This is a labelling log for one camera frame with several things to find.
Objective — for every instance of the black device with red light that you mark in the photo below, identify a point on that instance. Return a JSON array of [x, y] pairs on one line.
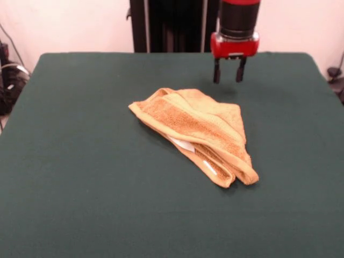
[[4, 50]]

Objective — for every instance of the orange terry towel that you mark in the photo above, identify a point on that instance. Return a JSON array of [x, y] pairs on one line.
[[199, 126]]

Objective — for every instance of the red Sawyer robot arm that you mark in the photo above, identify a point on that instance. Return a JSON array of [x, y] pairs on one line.
[[239, 16]]

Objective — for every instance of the black floor stand foot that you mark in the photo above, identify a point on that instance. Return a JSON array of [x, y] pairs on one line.
[[334, 72]]

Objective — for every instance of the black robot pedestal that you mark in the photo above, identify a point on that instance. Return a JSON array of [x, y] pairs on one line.
[[174, 27]]

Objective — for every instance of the dark green table cloth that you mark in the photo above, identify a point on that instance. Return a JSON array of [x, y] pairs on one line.
[[80, 174]]

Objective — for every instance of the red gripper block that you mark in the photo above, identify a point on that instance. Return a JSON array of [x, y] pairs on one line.
[[233, 48]]

